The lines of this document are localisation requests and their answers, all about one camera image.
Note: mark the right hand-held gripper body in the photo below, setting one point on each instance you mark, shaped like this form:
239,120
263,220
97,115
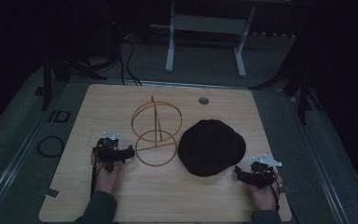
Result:
261,172

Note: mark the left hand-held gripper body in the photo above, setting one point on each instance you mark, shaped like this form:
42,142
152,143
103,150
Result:
108,148

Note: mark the black hat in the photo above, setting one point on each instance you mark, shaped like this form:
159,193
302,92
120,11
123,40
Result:
211,147

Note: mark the person's right hand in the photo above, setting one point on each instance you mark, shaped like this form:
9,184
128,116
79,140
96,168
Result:
265,194

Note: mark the person's left hand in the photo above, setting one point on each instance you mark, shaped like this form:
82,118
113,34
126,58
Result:
105,180

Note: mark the grey table grommet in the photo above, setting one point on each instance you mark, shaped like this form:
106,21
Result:
203,100

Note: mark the black tripod stand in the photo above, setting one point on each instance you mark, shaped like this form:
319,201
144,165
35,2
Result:
74,62
295,74

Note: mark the white metal stand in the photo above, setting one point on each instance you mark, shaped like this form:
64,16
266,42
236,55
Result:
205,37

